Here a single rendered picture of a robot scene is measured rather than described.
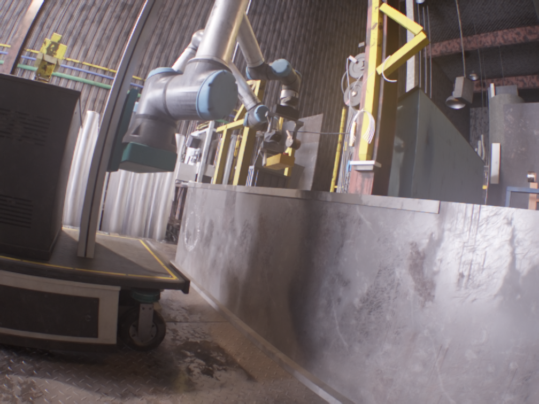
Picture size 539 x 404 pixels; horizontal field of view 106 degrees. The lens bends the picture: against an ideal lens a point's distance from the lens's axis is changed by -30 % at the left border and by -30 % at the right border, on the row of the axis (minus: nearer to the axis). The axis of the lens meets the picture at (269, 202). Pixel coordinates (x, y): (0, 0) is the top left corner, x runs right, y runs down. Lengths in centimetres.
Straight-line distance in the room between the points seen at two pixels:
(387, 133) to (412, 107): 69
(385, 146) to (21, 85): 310
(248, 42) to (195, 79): 59
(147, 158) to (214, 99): 27
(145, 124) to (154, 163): 13
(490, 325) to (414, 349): 23
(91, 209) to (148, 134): 33
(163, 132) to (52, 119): 36
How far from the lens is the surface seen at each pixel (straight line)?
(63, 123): 95
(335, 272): 102
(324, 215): 108
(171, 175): 374
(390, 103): 345
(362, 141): 296
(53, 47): 417
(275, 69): 143
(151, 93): 97
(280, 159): 136
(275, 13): 1256
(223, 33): 96
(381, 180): 318
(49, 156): 94
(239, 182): 185
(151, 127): 93
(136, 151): 89
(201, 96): 82
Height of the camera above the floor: 60
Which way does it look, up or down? 2 degrees up
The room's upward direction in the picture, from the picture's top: 11 degrees clockwise
